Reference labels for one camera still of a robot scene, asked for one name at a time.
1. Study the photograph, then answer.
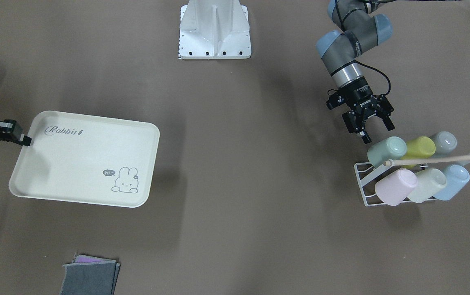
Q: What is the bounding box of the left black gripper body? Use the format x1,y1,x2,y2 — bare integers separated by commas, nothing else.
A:
338,77,394,121

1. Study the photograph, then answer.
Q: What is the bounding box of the green cup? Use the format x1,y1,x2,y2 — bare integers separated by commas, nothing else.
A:
367,136,407,167

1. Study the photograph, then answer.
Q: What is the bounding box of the white rabbit tray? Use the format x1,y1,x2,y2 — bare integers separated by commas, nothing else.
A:
9,111,160,208

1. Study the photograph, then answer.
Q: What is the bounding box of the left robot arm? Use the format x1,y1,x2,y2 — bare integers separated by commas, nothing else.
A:
316,0,394,144

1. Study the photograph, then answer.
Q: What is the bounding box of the yellow cup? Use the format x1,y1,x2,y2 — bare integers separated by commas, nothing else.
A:
400,136,436,160

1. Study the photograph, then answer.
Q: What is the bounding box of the grey cup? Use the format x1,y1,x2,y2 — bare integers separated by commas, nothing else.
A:
430,131,458,157

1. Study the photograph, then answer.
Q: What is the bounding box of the pink cup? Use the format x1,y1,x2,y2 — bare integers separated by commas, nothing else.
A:
374,168,418,206

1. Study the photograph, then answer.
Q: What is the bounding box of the pale white-green cup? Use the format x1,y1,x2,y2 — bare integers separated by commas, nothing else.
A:
407,168,447,203

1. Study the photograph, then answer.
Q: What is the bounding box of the light blue cup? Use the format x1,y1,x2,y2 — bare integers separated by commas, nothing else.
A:
434,164,470,200

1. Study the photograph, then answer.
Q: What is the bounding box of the purple cloth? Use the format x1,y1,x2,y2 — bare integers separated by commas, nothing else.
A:
72,254,108,263

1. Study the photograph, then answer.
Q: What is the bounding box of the grey folded cloth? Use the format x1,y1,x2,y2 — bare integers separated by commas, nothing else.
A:
59,260,121,295

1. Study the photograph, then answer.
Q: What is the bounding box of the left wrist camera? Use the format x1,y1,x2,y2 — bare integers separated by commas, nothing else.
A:
325,89,347,110

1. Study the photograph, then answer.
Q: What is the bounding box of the white wire cup rack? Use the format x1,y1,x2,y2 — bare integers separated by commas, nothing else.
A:
354,160,470,207

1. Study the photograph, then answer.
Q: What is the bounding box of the wooden rack handle rod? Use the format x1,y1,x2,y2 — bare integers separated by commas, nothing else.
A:
382,154,470,167

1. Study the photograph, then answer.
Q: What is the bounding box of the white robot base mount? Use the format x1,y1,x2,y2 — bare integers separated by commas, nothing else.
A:
178,0,252,60

